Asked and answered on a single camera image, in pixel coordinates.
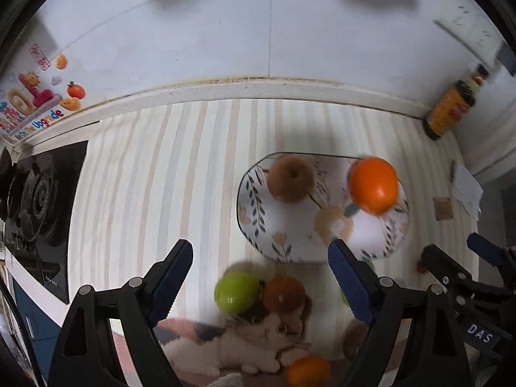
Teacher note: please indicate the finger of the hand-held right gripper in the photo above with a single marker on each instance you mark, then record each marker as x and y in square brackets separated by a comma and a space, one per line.
[483, 246]
[441, 266]

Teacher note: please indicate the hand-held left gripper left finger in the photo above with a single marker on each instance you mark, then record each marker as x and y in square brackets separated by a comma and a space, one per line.
[173, 278]

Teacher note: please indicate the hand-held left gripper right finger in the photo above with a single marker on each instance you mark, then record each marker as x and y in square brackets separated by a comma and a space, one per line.
[350, 282]

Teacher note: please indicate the green apple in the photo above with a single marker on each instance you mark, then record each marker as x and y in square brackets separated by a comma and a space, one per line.
[236, 292]
[344, 297]

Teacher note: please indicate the brown apple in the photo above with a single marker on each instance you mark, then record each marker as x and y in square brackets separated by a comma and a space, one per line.
[354, 338]
[290, 177]
[284, 294]

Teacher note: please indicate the floral oval plate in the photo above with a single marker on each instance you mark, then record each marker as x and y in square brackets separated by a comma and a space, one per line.
[282, 225]

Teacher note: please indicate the orange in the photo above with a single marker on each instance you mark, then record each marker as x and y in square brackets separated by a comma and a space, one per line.
[373, 185]
[308, 371]

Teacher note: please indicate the small red fruit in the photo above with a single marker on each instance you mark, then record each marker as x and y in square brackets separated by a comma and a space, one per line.
[421, 266]

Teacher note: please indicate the small brown card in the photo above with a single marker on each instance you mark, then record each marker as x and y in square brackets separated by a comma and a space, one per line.
[443, 208]

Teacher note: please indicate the white folded paper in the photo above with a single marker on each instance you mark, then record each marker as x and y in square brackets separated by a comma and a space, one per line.
[467, 189]

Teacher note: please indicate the striped tablecloth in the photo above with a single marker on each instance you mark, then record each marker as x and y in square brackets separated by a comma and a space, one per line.
[161, 189]

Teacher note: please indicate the cat-shaped mat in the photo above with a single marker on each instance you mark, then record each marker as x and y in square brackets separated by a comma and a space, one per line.
[250, 342]

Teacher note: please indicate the dark sauce bottle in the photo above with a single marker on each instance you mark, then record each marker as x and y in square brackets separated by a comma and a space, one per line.
[449, 109]

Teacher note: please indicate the black gas stove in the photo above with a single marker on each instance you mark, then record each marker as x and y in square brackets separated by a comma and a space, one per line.
[48, 209]

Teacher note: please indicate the colourful wall sticker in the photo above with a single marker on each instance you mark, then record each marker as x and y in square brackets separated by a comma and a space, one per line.
[36, 96]

